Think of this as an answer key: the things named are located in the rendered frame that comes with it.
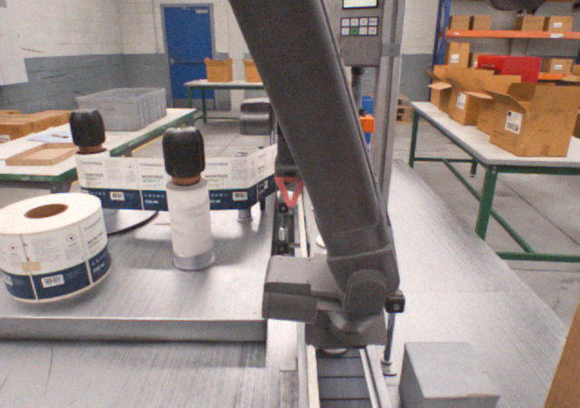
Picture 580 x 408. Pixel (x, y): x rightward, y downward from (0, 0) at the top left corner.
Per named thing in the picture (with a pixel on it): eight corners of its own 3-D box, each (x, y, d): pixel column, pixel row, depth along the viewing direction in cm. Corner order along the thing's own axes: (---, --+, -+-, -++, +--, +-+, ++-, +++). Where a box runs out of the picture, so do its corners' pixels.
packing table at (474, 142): (402, 172, 433) (410, 102, 406) (476, 175, 425) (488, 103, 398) (463, 286, 228) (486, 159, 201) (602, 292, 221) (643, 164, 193)
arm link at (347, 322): (387, 325, 38) (387, 268, 40) (317, 316, 38) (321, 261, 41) (373, 336, 44) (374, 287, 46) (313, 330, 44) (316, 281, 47)
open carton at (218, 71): (202, 82, 615) (200, 58, 602) (213, 80, 658) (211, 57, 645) (227, 82, 608) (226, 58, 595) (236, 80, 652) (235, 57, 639)
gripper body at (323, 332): (304, 296, 52) (305, 278, 46) (379, 296, 52) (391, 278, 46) (304, 346, 49) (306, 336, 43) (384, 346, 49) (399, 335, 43)
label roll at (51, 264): (92, 299, 73) (77, 231, 68) (-15, 305, 71) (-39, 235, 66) (123, 248, 91) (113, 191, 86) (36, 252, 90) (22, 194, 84)
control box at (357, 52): (333, 63, 98) (336, -19, 92) (398, 66, 89) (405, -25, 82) (312, 65, 90) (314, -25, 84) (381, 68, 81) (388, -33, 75)
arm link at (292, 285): (392, 283, 33) (383, 216, 39) (257, 268, 33) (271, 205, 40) (368, 356, 40) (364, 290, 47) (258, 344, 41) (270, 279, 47)
